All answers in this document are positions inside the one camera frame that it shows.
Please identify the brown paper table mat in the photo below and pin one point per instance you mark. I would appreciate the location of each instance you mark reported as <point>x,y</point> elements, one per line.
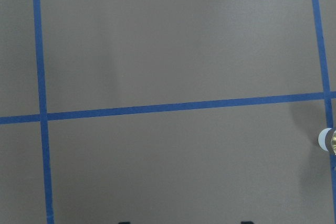
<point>167,111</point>

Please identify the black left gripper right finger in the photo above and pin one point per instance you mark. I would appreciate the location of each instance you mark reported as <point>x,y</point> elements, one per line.
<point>247,222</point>

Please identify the white brass PPR valve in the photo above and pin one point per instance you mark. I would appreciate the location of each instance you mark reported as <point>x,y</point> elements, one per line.
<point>326,140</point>

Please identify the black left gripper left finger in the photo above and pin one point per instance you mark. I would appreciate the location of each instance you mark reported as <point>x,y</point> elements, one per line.
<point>124,222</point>

